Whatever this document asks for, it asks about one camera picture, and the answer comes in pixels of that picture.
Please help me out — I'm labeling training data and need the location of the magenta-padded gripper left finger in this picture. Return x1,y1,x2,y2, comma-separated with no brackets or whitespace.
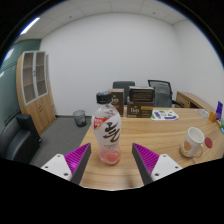
40,142,92,186

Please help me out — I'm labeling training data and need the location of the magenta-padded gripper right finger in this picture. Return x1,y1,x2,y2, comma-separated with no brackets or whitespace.
131,142,184,186

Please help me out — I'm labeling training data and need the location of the clear drink bottle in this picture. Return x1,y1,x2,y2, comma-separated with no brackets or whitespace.
91,91,123,166

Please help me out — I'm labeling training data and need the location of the grey mesh waste bin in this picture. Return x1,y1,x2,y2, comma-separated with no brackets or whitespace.
72,109,88,128

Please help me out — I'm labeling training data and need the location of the printed paper sheet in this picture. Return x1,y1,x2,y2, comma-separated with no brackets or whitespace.
150,108,180,122

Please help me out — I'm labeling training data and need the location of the brown box with orange stripe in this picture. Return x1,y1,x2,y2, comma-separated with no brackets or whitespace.
126,101,154,119

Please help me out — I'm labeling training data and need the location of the wooden cabinet with glass doors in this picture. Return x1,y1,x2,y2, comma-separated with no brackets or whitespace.
15,50,57,135

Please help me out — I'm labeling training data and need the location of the dark brown printed box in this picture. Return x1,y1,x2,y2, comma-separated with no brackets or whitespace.
128,85,156,104

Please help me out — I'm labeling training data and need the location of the black leather sofa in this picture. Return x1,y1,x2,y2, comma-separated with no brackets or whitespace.
0,113,43,164

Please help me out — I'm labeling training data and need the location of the flat round red coaster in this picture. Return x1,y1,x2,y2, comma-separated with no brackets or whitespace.
204,136,214,149

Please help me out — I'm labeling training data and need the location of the black mesh office chair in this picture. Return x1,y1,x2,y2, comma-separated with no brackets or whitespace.
147,79,184,109

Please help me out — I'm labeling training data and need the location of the clear sheet with round print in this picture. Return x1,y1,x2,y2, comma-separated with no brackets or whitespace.
197,108,212,119

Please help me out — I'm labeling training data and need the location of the wooden side desk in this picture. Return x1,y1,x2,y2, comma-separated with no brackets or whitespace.
175,90,216,114

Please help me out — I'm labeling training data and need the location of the dark padded office chair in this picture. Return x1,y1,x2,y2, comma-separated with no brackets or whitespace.
112,80,136,106

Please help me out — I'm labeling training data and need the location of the orange-brown wooden box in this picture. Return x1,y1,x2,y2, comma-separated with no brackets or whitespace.
208,111,218,123

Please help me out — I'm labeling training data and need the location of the purple upright box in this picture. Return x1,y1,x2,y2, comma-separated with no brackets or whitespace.
215,100,224,122

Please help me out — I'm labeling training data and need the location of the rectangular ceiling light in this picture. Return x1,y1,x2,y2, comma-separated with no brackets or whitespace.
19,16,41,36

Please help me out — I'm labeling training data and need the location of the white mug with beige handle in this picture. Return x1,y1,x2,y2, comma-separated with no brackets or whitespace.
180,126,206,159

